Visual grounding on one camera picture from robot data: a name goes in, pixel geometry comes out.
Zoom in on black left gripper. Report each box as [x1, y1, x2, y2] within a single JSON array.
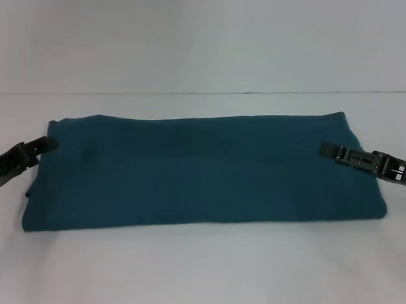
[[0, 133, 61, 199]]

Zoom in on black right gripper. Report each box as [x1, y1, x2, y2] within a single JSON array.
[[316, 141, 406, 190]]

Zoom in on teal FREE! print t-shirt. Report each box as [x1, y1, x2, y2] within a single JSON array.
[[20, 95, 395, 253]]

